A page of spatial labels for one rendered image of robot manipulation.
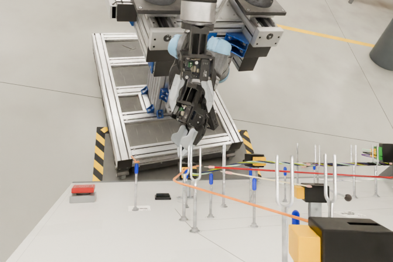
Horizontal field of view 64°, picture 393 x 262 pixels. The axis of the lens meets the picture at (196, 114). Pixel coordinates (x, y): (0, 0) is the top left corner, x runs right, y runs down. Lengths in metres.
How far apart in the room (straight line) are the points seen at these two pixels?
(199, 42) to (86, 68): 2.19
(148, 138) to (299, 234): 1.80
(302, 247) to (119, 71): 2.26
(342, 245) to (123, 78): 2.21
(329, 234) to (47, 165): 2.02
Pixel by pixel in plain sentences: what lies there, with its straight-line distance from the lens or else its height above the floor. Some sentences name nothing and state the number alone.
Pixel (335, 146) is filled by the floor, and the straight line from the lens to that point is 2.89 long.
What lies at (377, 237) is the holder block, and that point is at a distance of 0.29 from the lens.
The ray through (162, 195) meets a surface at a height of 1.12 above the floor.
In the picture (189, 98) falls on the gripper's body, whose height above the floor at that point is 1.22.
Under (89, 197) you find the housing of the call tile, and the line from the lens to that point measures 0.80.
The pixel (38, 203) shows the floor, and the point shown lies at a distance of 2.08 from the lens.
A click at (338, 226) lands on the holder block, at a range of 0.30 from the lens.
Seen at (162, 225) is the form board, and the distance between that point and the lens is 0.59.
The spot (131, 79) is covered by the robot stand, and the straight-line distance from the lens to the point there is 2.40.
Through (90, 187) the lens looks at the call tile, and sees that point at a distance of 0.80.
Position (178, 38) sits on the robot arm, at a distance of 1.06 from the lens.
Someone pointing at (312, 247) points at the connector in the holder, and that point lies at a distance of 0.28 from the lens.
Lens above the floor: 1.83
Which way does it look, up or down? 46 degrees down
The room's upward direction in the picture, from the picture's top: 18 degrees clockwise
